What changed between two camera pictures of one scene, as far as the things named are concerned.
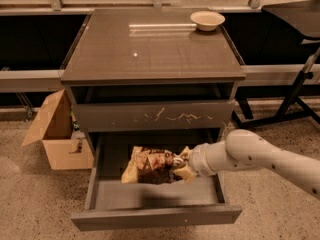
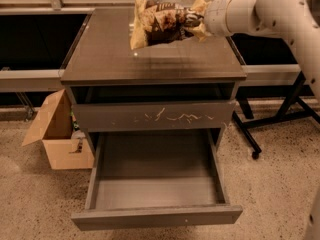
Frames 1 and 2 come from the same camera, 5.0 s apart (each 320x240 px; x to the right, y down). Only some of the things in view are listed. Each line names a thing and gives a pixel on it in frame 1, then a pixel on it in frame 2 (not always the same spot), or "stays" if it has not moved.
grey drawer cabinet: (152, 74) stays
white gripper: (199, 160) to (216, 16)
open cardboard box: (54, 130) stays
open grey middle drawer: (111, 204) stays
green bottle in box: (75, 124) stays
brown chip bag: (150, 166) to (160, 22)
